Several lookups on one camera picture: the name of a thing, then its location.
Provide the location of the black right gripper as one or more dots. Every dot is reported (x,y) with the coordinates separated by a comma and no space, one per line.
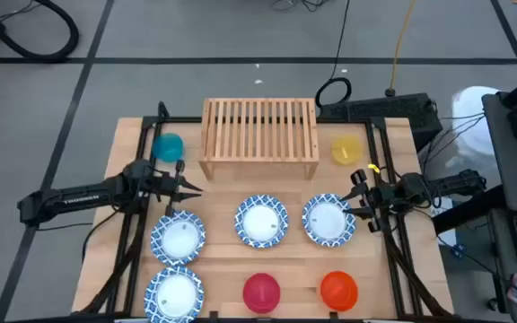
(382,199)

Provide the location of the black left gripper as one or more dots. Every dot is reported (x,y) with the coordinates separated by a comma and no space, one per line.
(164,186)

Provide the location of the blue patterned paper bowl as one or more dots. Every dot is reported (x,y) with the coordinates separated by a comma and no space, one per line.
(175,294)
(178,238)
(261,221)
(329,220)

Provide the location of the teal plastic bowl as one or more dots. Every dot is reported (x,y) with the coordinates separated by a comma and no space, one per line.
(167,147)

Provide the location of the yellow plastic bowl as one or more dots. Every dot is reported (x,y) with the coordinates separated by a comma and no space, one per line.
(347,150)

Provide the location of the orange plastic bowl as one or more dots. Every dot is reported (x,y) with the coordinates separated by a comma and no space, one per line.
(339,290)

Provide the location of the red plastic bowl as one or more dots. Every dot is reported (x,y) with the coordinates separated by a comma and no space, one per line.
(261,293)

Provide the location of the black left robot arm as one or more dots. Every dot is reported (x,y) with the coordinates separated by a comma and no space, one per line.
(79,199)

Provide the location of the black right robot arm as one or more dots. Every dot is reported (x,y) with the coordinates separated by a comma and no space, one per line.
(456,184)

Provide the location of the wooden slatted shelf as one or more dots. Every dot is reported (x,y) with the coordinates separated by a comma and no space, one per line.
(258,130)

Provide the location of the yellow tape tag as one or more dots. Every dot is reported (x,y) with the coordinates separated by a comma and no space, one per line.
(374,168)

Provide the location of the black computer tower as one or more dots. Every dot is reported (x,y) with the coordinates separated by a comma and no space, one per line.
(384,114)

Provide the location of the white bin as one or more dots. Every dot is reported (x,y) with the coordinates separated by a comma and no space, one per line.
(471,112)

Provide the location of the black aluminium table frame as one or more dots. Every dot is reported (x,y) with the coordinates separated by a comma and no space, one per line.
(135,251)

